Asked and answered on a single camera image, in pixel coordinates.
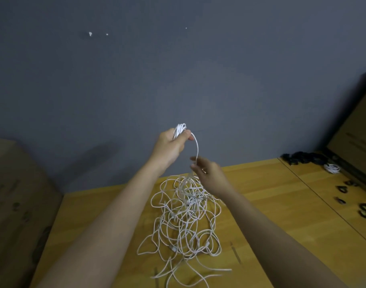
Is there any person's right hand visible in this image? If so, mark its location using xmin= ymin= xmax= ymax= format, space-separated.
xmin=189 ymin=156 xmax=235 ymax=201

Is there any person's left hand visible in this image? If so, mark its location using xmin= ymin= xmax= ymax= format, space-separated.
xmin=148 ymin=128 xmax=193 ymax=173

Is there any single white cable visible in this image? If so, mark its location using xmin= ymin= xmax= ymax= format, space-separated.
xmin=172 ymin=123 xmax=201 ymax=167
xmin=323 ymin=163 xmax=342 ymax=175

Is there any tangle of white cables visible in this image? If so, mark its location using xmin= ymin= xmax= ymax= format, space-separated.
xmin=137 ymin=174 xmax=233 ymax=288

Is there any person's right forearm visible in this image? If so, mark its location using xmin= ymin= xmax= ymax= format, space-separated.
xmin=220 ymin=190 xmax=349 ymax=288

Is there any person's left forearm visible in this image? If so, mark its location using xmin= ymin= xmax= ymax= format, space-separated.
xmin=36 ymin=162 xmax=166 ymax=288

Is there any cardboard box with black print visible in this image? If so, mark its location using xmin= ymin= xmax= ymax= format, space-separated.
xmin=327 ymin=81 xmax=366 ymax=179

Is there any plain brown cardboard box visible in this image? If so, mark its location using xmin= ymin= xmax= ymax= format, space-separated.
xmin=0 ymin=137 xmax=65 ymax=288

